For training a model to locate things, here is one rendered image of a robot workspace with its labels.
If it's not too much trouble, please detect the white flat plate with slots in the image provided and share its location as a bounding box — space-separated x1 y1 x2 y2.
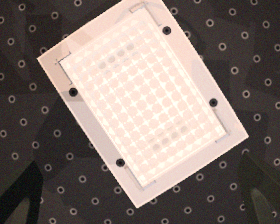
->
38 0 249 208

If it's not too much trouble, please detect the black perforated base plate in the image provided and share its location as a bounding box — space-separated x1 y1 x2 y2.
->
0 0 280 224

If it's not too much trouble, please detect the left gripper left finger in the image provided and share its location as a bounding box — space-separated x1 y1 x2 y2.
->
0 160 43 224

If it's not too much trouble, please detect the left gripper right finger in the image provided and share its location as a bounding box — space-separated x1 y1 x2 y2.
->
237 152 280 224

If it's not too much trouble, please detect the white well plate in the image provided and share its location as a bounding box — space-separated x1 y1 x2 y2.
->
60 8 226 187

